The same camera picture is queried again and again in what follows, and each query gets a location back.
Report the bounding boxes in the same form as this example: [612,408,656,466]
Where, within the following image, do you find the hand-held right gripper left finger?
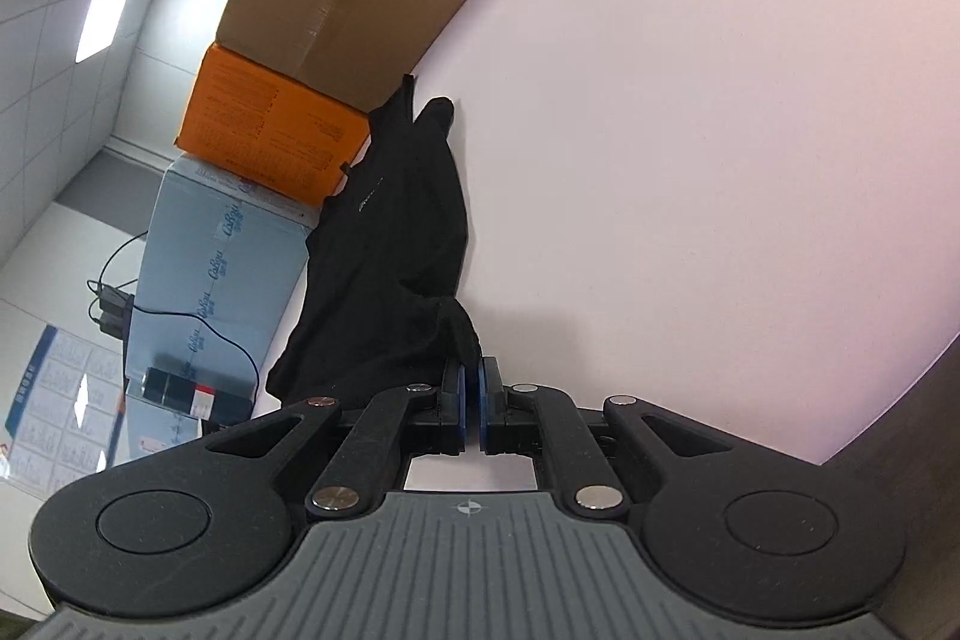
[202,359,478,521]

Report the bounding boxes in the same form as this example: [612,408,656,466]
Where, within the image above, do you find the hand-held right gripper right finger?
[478,355,752,521]

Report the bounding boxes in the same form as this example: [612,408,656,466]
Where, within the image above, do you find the black garment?
[266,74,485,420]

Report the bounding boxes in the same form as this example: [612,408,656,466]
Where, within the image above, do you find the light blue box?
[120,156,327,461]

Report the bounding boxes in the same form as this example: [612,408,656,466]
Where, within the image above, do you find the dark box red white label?
[145,366,252,422]

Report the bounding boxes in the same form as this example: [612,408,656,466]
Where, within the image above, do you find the orange printed box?
[174,45,372,208]

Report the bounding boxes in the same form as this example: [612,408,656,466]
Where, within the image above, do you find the black power adapter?
[88,282,137,338]

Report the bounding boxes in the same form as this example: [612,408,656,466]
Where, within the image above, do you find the ceiling light panel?
[75,0,133,62]

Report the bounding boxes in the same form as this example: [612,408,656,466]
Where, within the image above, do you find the black cable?
[94,231,260,397]

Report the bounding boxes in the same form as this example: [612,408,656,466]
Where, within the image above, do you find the wall poster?
[0,323,125,495]

